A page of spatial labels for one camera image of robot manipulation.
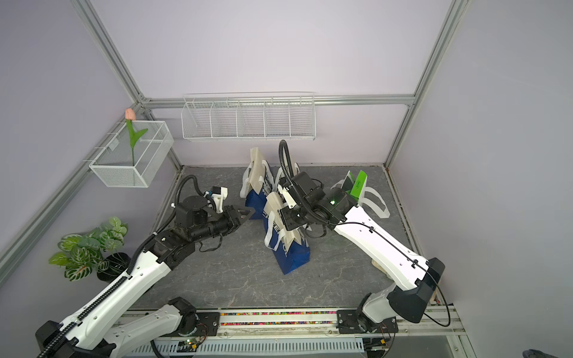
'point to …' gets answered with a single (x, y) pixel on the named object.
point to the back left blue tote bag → (257, 182)
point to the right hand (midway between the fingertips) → (286, 215)
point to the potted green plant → (96, 250)
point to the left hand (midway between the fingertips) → (255, 214)
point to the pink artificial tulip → (133, 137)
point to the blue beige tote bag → (290, 246)
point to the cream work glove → (383, 272)
